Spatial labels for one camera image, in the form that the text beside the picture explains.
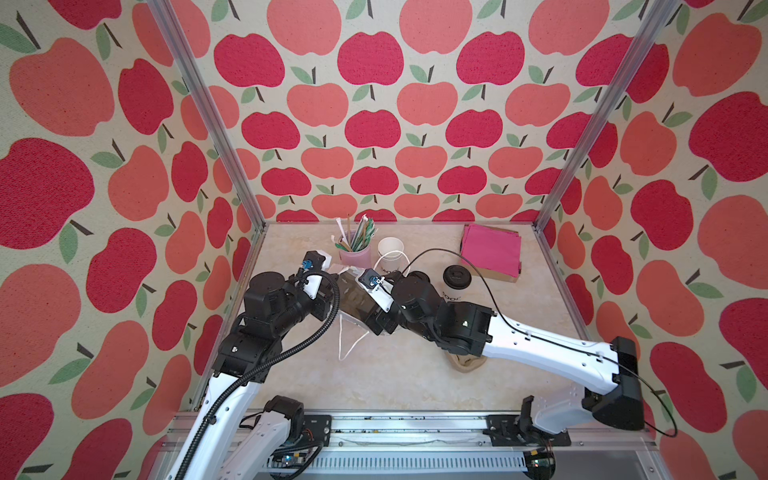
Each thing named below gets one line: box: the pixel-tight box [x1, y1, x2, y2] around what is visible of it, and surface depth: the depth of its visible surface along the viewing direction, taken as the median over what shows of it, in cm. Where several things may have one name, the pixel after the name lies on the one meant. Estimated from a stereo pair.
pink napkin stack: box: [461, 223, 522, 278], surface depth 113 cm
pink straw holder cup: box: [339, 244, 373, 269], surface depth 98 cm
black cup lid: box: [443, 264, 472, 291], surface depth 94 cm
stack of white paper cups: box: [377, 236, 405, 272], surface depth 101 cm
